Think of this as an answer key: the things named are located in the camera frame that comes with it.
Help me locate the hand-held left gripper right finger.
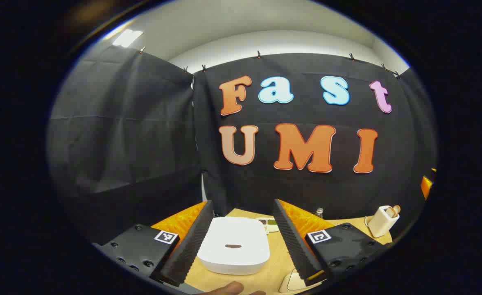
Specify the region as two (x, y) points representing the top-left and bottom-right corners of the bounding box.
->
(273, 199), (389, 287)

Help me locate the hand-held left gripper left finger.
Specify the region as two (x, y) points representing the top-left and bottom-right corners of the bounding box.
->
(93, 200), (215, 287)

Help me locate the white rice cooker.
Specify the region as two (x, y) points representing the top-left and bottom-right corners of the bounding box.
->
(197, 216), (271, 276)

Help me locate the white divided bean dish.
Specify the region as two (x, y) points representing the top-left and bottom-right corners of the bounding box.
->
(255, 217), (280, 233)

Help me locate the cream container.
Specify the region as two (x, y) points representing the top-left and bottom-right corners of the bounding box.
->
(279, 268), (307, 294)

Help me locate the white toaster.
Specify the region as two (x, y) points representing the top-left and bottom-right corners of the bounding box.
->
(368, 205), (400, 238)

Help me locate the black backdrop cloth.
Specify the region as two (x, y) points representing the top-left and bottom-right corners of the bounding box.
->
(48, 45), (437, 246)

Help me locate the ceiling light panel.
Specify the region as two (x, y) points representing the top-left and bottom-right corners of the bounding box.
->
(112, 29), (144, 48)

